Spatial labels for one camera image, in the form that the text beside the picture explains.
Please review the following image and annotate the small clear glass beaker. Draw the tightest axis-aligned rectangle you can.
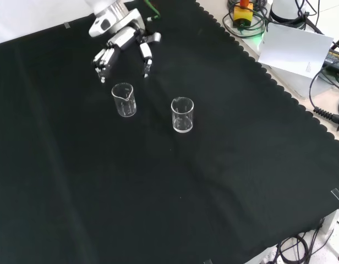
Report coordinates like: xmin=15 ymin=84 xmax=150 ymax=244
xmin=111 ymin=82 xmax=137 ymax=118

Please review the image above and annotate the yellow emergency stop button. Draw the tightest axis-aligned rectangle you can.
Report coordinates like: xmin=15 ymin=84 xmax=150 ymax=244
xmin=233 ymin=0 xmax=254 ymax=29

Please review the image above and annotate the pale white board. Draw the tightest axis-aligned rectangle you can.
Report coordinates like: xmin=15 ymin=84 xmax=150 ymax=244
xmin=258 ymin=22 xmax=335 ymax=80

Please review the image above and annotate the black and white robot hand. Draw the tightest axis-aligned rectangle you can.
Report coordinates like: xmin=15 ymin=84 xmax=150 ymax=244
xmin=88 ymin=8 xmax=162 ymax=84

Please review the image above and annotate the black ribbed cable plug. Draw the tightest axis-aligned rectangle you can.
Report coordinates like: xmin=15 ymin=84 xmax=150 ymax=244
xmin=313 ymin=107 xmax=339 ymax=131

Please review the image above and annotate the white lamp base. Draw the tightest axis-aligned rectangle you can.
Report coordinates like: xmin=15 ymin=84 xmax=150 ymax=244
xmin=269 ymin=0 xmax=308 ymax=30

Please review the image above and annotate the green cable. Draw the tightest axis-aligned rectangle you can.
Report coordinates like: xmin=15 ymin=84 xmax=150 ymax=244
xmin=221 ymin=10 xmax=267 ymax=39

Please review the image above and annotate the black power adapter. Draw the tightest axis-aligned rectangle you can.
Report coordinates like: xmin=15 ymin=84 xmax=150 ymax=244
xmin=322 ymin=46 xmax=339 ymax=73

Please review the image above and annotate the black table cloth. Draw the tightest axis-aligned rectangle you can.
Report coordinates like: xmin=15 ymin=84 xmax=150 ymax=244
xmin=0 ymin=0 xmax=339 ymax=264

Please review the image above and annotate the black floor cable bundle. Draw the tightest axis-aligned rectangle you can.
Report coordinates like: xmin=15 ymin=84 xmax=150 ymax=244
xmin=275 ymin=228 xmax=335 ymax=264

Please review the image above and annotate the grey table leg bracket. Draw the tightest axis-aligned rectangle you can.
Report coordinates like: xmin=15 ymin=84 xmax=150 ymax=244
xmin=320 ymin=205 xmax=339 ymax=234

